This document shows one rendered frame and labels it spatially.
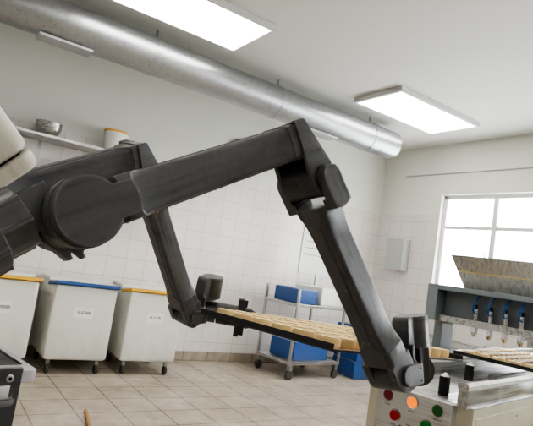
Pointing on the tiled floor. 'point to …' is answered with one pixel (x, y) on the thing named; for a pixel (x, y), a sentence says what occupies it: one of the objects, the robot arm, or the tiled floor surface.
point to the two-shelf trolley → (293, 341)
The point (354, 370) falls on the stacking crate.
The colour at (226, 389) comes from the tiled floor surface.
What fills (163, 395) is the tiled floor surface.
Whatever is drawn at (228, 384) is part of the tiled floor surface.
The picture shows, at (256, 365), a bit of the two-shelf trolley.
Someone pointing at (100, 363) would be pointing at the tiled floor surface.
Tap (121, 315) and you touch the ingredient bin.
